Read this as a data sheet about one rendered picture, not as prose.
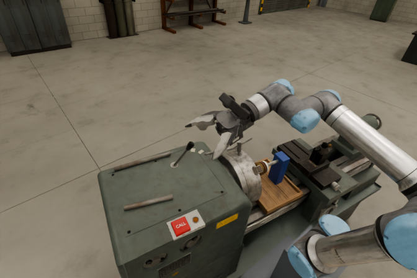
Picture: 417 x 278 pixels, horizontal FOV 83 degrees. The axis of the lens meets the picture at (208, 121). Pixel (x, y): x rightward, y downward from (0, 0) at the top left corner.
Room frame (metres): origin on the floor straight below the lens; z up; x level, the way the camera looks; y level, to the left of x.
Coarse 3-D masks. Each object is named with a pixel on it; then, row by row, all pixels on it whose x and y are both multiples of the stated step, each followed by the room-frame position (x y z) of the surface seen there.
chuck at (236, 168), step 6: (222, 156) 0.95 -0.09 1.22; (228, 156) 0.93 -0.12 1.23; (222, 162) 0.94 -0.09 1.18; (228, 162) 0.89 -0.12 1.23; (234, 162) 0.89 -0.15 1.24; (228, 168) 0.89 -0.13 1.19; (234, 168) 0.85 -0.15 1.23; (240, 168) 0.86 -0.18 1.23; (234, 174) 0.84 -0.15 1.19; (240, 174) 0.82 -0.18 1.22; (240, 180) 0.80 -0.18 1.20; (240, 186) 0.79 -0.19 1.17; (246, 186) 0.79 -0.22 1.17; (246, 192) 0.77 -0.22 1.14
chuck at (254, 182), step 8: (232, 152) 0.98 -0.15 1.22; (240, 152) 0.97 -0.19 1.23; (240, 160) 0.91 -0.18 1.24; (248, 160) 0.91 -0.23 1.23; (248, 168) 0.87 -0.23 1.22; (248, 176) 0.83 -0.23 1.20; (256, 176) 0.84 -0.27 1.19; (248, 184) 0.80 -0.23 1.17; (256, 184) 0.81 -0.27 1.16; (248, 192) 0.78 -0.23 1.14; (256, 192) 0.80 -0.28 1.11
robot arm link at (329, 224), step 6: (324, 216) 0.54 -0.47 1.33; (330, 216) 0.55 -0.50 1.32; (318, 222) 0.53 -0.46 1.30; (324, 222) 0.51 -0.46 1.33; (330, 222) 0.52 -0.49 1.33; (336, 222) 0.52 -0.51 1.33; (342, 222) 0.52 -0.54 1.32; (312, 228) 0.51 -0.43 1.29; (318, 228) 0.50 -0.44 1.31; (324, 228) 0.49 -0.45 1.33; (330, 228) 0.49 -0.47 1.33; (336, 228) 0.49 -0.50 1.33; (342, 228) 0.50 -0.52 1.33; (348, 228) 0.50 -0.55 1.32; (324, 234) 0.47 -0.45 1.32; (330, 234) 0.47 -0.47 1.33
